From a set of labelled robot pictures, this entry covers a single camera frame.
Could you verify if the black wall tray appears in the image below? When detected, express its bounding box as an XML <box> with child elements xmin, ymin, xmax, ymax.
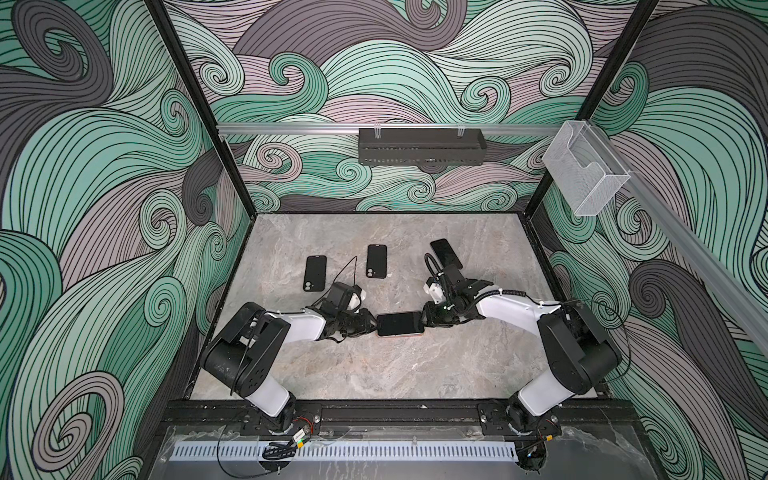
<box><xmin>357</xmin><ymin>127</ymin><xmax>488</xmax><ymax>167</ymax></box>

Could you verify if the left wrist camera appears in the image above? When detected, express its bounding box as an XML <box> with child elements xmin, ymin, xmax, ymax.
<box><xmin>325</xmin><ymin>282</ymin><xmax>366</xmax><ymax>312</ymax></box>

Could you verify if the clear plastic wall bin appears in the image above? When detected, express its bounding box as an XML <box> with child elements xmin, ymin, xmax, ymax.
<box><xmin>543</xmin><ymin>120</ymin><xmax>630</xmax><ymax>217</ymax></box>

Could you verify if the white slotted cable duct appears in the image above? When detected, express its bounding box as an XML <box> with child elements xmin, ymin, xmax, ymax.
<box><xmin>169</xmin><ymin>440</ymin><xmax>518</xmax><ymax>462</ymax></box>

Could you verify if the aluminium right wall rail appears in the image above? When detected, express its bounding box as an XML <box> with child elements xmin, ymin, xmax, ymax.
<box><xmin>594</xmin><ymin>128</ymin><xmax>767</xmax><ymax>351</ymax></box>

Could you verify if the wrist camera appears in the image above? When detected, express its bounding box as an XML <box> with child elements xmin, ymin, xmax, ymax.
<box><xmin>325</xmin><ymin>282</ymin><xmax>366</xmax><ymax>312</ymax></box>
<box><xmin>423</xmin><ymin>265</ymin><xmax>478</xmax><ymax>304</ymax></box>

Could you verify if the aluminium wall rail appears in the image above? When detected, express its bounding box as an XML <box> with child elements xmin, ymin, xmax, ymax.
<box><xmin>594</xmin><ymin>128</ymin><xmax>767</xmax><ymax>351</ymax></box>
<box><xmin>217</xmin><ymin>122</ymin><xmax>565</xmax><ymax>138</ymax></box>

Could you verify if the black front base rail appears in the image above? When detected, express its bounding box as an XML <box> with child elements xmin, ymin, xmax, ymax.
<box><xmin>160</xmin><ymin>398</ymin><xmax>639</xmax><ymax>438</ymax></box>

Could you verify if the aluminium back wall rail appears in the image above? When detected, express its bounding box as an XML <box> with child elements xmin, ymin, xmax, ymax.
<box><xmin>217</xmin><ymin>122</ymin><xmax>565</xmax><ymax>138</ymax></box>

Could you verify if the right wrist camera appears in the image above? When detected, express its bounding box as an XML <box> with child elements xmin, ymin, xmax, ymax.
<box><xmin>423</xmin><ymin>265</ymin><xmax>478</xmax><ymax>304</ymax></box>

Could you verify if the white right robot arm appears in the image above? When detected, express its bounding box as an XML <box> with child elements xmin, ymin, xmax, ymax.
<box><xmin>422</xmin><ymin>278</ymin><xmax>623</xmax><ymax>434</ymax></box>

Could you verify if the black phone case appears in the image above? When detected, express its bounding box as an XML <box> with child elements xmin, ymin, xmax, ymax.
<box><xmin>302</xmin><ymin>255</ymin><xmax>327</xmax><ymax>292</ymax></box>
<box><xmin>366</xmin><ymin>244</ymin><xmax>388</xmax><ymax>279</ymax></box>

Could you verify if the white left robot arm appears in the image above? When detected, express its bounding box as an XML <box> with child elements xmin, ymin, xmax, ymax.
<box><xmin>201</xmin><ymin>302</ymin><xmax>377</xmax><ymax>419</ymax></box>

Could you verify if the black phone ribbed back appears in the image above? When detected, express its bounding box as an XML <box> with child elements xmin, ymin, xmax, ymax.
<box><xmin>376</xmin><ymin>311</ymin><xmax>425</xmax><ymax>337</ymax></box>

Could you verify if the pink phone case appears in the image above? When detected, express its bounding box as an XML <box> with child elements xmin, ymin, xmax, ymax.
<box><xmin>377</xmin><ymin>333</ymin><xmax>423</xmax><ymax>339</ymax></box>

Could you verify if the black phone glossy screen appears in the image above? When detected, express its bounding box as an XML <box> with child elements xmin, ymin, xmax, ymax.
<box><xmin>430</xmin><ymin>238</ymin><xmax>463</xmax><ymax>270</ymax></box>

